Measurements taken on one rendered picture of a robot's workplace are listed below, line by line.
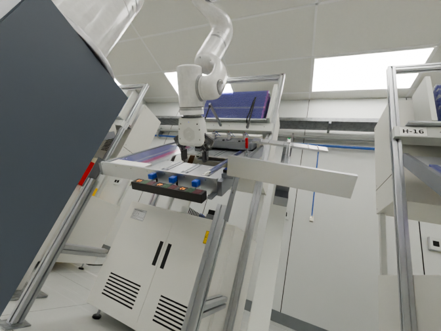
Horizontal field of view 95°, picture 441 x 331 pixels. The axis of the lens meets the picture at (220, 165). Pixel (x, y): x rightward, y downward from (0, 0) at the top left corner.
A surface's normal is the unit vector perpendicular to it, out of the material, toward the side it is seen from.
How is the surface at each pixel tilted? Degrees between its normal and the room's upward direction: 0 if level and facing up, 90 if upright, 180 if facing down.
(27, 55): 90
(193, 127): 132
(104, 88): 90
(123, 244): 90
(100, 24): 90
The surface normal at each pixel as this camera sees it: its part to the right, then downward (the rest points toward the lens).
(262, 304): -0.18, -0.43
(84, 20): 0.82, 0.00
